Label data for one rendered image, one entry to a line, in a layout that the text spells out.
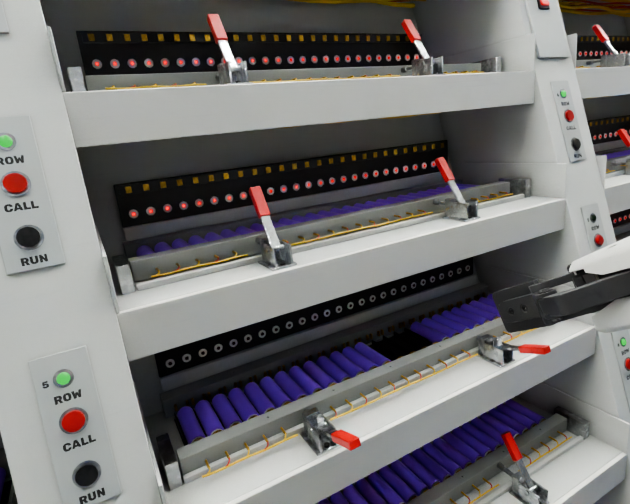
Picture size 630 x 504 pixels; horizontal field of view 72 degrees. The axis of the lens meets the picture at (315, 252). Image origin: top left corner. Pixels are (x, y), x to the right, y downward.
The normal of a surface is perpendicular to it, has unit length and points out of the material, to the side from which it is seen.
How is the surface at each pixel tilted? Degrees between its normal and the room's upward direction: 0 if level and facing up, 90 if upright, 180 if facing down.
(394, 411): 17
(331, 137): 90
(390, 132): 90
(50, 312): 90
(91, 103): 107
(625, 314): 94
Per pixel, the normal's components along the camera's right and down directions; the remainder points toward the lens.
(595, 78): 0.48, 0.18
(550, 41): 0.43, -0.10
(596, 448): -0.11, -0.96
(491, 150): -0.87, 0.21
